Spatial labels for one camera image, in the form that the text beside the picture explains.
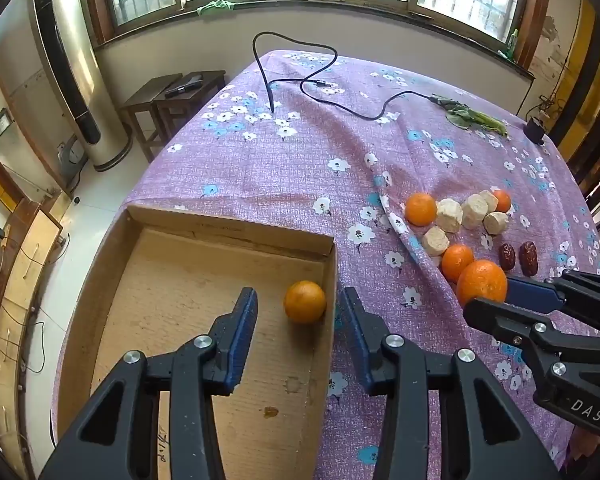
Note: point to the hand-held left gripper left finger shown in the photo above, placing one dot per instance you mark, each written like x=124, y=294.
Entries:
x=242, y=340

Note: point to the green bottle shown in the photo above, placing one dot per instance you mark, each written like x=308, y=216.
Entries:
x=512, y=42

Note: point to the small orange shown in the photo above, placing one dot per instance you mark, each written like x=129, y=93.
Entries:
x=502, y=200

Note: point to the corn piece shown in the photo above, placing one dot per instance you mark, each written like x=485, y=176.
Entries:
x=472, y=210
x=496, y=222

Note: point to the cardboard box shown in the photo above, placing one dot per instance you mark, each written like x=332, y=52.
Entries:
x=180, y=285

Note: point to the purple floral tablecloth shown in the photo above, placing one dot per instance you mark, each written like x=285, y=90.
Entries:
x=290, y=170

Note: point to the peeled sugarcane piece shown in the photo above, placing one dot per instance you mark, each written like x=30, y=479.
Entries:
x=449, y=215
x=435, y=241
x=490, y=199

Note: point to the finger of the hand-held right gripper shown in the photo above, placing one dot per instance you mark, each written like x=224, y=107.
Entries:
x=530, y=292
x=495, y=317

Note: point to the green leafy vegetable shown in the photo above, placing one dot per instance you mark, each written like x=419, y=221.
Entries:
x=460, y=115

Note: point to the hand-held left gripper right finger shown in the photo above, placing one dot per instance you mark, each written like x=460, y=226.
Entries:
x=355, y=340

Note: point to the standing air conditioner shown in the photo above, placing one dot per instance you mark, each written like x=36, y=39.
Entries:
x=70, y=60

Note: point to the green cloth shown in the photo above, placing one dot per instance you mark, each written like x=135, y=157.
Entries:
x=217, y=7

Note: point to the small black device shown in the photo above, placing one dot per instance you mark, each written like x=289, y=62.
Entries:
x=534, y=131

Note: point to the red date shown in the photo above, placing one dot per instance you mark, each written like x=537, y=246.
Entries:
x=528, y=258
x=506, y=256

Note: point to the low wooden cabinet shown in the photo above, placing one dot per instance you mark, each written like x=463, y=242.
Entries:
x=25, y=270

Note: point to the corn piece between oranges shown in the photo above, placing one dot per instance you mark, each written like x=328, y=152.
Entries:
x=472, y=210

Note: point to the black remote control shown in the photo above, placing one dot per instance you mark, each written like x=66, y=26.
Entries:
x=182, y=87

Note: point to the dark wooden stool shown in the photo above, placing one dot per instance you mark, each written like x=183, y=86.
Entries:
x=145, y=92
x=205, y=87

